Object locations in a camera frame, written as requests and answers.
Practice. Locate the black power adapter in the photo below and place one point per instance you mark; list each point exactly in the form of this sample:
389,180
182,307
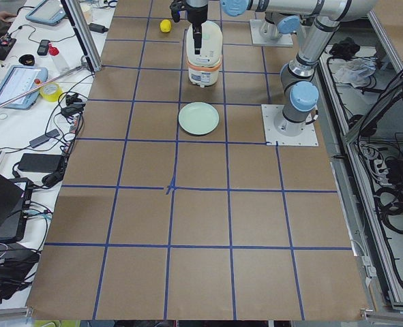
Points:
97,28

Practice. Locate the blue teach pendant tablet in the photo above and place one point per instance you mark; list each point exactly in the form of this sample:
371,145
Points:
18,80

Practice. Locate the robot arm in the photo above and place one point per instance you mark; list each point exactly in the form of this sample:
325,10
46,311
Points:
284,24
327,16

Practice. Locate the black laptop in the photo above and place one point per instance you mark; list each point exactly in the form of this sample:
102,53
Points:
15,197

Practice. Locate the white rice cooker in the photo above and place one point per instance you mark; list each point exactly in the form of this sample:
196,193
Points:
203,68

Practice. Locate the black phone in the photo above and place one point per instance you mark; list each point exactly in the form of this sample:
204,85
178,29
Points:
43,48

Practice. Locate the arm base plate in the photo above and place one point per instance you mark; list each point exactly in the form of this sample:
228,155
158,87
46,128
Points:
281,132
266,34

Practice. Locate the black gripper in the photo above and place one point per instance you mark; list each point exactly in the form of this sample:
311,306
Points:
196,15

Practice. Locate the yellow toy lemon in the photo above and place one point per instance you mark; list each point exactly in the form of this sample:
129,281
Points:
165,26

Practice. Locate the yellow tape roll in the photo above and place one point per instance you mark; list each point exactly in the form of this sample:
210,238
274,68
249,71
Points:
51,92

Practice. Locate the metal rod stand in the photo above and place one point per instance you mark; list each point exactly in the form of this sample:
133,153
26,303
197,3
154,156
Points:
82,66

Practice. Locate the green plate far side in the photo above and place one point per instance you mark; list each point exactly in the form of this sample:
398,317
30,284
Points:
198,118

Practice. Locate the paper cup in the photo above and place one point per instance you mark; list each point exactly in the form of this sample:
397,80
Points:
87,12

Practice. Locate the aluminium frame post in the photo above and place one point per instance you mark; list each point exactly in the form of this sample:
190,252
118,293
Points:
79,24

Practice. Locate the red cap squeeze bottle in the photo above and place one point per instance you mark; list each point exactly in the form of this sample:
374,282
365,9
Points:
58,59

